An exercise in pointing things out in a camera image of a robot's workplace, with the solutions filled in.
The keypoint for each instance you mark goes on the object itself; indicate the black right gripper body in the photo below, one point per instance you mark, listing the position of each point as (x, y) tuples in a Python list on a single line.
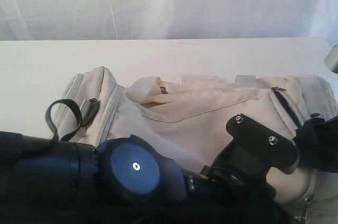
[(316, 142)]

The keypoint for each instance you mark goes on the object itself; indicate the beige canvas duffel bag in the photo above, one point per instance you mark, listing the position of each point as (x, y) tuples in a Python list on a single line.
[(187, 121)]

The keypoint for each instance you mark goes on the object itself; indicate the white backdrop curtain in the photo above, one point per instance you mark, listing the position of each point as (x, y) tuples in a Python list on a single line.
[(166, 19)]

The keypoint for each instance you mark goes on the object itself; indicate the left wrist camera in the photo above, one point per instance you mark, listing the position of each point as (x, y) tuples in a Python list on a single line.
[(331, 61)]

